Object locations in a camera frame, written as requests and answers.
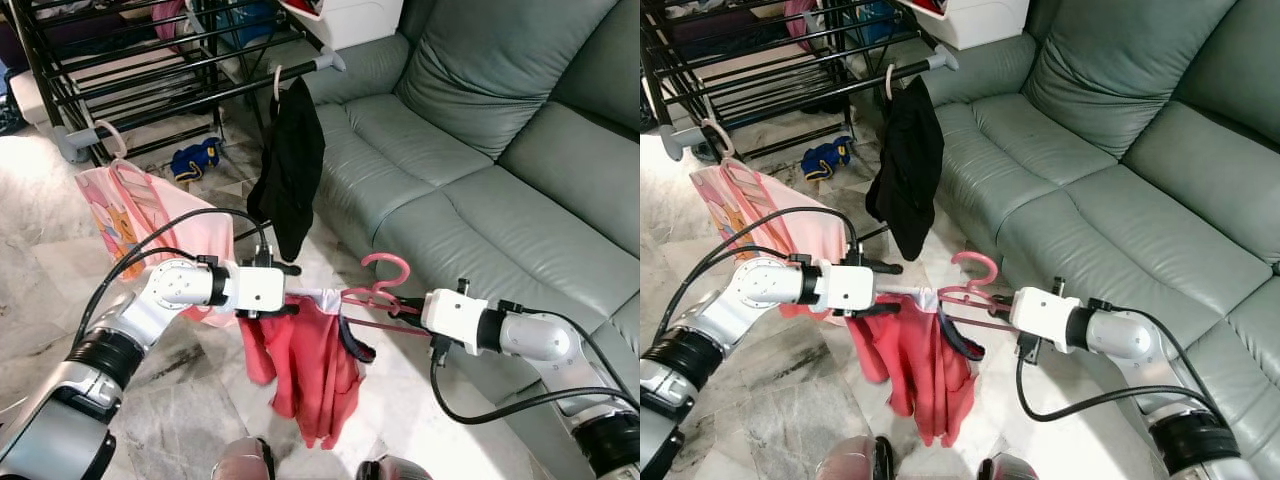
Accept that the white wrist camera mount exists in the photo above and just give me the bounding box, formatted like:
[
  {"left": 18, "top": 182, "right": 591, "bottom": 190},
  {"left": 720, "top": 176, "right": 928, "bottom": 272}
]
[
  {"left": 821, "top": 262, "right": 880, "bottom": 315},
  {"left": 1009, "top": 286, "right": 1074, "bottom": 355},
  {"left": 419, "top": 287, "right": 485, "bottom": 358},
  {"left": 231, "top": 264, "right": 289, "bottom": 317}
]

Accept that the red clothes hanger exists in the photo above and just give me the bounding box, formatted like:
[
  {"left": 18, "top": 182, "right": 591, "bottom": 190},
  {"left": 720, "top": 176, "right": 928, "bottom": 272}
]
[
  {"left": 939, "top": 249, "right": 1022, "bottom": 338},
  {"left": 339, "top": 251, "right": 432, "bottom": 338}
]

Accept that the black garment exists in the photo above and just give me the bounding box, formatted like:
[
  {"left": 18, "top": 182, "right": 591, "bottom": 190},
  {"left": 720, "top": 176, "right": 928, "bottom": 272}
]
[
  {"left": 246, "top": 77, "right": 327, "bottom": 264},
  {"left": 864, "top": 74, "right": 947, "bottom": 264}
]

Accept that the grey-green leather sofa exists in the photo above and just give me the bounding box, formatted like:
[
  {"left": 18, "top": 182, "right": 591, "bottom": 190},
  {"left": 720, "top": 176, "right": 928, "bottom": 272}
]
[
  {"left": 298, "top": 0, "right": 641, "bottom": 480},
  {"left": 918, "top": 0, "right": 1280, "bottom": 480}
]

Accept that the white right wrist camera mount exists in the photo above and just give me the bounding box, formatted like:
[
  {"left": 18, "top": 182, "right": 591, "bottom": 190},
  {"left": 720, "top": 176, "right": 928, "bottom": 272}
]
[
  {"left": 419, "top": 287, "right": 485, "bottom": 358},
  {"left": 1009, "top": 286, "right": 1074, "bottom": 355}
]

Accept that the pink printed garment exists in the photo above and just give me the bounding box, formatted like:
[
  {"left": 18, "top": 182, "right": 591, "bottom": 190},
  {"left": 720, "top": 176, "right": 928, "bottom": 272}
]
[
  {"left": 689, "top": 162, "right": 853, "bottom": 323},
  {"left": 74, "top": 164, "right": 264, "bottom": 331}
]

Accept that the red garment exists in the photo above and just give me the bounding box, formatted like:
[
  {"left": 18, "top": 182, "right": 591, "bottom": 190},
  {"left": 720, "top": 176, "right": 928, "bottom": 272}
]
[
  {"left": 849, "top": 288, "right": 988, "bottom": 449},
  {"left": 237, "top": 288, "right": 377, "bottom": 452}
]

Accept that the blue cloth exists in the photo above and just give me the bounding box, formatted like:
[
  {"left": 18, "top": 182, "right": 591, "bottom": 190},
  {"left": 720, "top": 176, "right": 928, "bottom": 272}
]
[
  {"left": 849, "top": 0, "right": 903, "bottom": 53},
  {"left": 214, "top": 0, "right": 277, "bottom": 53}
]

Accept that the white clothes hanger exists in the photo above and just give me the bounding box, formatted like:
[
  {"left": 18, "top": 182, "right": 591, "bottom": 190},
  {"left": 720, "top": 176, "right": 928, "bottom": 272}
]
[
  {"left": 94, "top": 119, "right": 130, "bottom": 167},
  {"left": 699, "top": 117, "right": 737, "bottom": 167}
]

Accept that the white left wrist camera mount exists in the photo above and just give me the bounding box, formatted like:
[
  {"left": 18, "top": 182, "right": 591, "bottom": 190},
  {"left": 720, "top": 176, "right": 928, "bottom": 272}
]
[
  {"left": 821, "top": 262, "right": 880, "bottom": 315},
  {"left": 231, "top": 264, "right": 289, "bottom": 317}
]

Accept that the robot right leg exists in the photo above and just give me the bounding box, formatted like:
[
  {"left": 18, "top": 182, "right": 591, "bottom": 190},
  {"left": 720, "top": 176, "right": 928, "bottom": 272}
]
[
  {"left": 354, "top": 454, "right": 434, "bottom": 480},
  {"left": 979, "top": 451, "right": 1042, "bottom": 480}
]

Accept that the black metal drying rack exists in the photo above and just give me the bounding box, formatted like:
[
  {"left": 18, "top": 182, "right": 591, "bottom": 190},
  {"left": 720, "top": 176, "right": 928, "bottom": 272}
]
[
  {"left": 640, "top": 0, "right": 960, "bottom": 167},
  {"left": 0, "top": 0, "right": 347, "bottom": 167}
]

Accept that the magenta cloth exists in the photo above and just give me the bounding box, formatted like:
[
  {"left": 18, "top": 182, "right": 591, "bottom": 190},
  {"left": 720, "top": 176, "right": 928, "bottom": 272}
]
[
  {"left": 784, "top": 0, "right": 822, "bottom": 43},
  {"left": 151, "top": 0, "right": 192, "bottom": 43}
]

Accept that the white plastic bin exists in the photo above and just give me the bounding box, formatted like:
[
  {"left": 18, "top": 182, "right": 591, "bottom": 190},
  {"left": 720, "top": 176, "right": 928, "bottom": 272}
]
[
  {"left": 898, "top": 0, "right": 1032, "bottom": 53},
  {"left": 278, "top": 0, "right": 405, "bottom": 53}
]

